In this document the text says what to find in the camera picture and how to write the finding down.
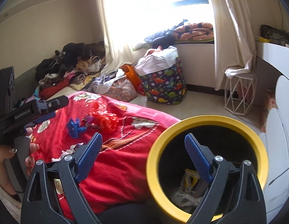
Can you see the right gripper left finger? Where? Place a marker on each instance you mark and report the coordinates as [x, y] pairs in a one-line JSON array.
[[41, 204]]

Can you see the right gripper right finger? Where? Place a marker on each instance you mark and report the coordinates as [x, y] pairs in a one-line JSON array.
[[234, 194]]

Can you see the yellow snack wrapper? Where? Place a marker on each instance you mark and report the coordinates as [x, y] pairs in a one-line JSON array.
[[190, 191]]

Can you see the blue plastic bag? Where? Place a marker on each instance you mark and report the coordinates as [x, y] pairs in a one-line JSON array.
[[74, 128]]

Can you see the purple cookie snack wrapper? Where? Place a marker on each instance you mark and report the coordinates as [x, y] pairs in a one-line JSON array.
[[89, 122]]

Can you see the red plastic bag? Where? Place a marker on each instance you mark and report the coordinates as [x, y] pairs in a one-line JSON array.
[[107, 122]]

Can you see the yellow rimmed black trash bin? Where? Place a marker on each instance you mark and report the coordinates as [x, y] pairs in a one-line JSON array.
[[168, 158]]

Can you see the person's left hand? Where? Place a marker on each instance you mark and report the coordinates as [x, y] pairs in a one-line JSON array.
[[6, 153]]

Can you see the white chair back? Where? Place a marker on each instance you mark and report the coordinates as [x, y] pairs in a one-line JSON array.
[[276, 141]]

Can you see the red floral bed blanket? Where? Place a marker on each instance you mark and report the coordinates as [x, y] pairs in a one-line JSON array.
[[116, 188]]

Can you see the pile of dark clothes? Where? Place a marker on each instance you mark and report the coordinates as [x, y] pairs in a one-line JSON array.
[[75, 64]]

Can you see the floral fabric bag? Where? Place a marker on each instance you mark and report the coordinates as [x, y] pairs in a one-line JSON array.
[[122, 90]]

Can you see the dinosaur print laundry basket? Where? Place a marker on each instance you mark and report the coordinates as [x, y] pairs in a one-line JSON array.
[[165, 86]]

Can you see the orange plastic bag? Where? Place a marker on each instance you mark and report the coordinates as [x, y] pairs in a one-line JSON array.
[[131, 75]]

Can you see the white desk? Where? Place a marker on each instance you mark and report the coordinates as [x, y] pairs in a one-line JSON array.
[[275, 55]]

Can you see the cream window curtain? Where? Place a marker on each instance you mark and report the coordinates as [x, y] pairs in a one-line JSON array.
[[125, 22]]

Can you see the white clothes in basket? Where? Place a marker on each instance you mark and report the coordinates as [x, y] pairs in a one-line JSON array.
[[157, 61]]

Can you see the orange patterned folded quilt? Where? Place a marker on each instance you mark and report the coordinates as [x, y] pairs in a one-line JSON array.
[[194, 32]]

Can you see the dark blue jacket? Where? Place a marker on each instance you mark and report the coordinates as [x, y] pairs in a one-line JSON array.
[[164, 38]]

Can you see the white wire side table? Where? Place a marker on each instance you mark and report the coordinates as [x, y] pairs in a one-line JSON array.
[[239, 93]]

